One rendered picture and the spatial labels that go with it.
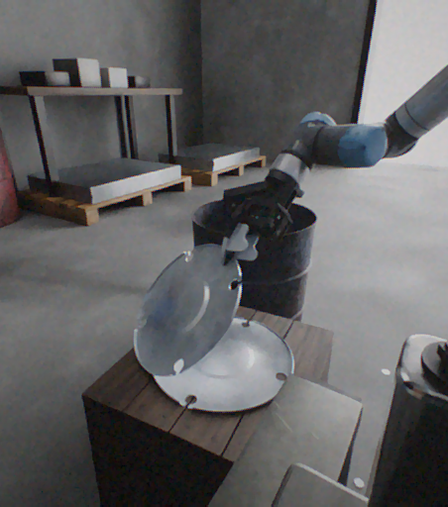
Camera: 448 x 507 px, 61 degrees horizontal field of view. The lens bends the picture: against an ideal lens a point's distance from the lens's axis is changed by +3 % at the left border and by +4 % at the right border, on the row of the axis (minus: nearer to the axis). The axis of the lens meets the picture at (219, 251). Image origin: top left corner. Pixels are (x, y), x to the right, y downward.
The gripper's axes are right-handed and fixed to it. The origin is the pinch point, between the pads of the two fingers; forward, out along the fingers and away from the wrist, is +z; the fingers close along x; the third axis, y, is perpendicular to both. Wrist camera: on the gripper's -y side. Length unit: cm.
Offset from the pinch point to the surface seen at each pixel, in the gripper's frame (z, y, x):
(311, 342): 4.0, 13.7, 23.4
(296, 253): -17.6, -11.5, 37.2
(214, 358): 18.0, 5.2, 8.1
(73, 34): -123, -325, 21
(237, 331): 11.1, 0.7, 16.0
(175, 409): 27.5, 10.2, -0.3
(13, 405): 65, -51, 12
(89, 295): 36, -99, 41
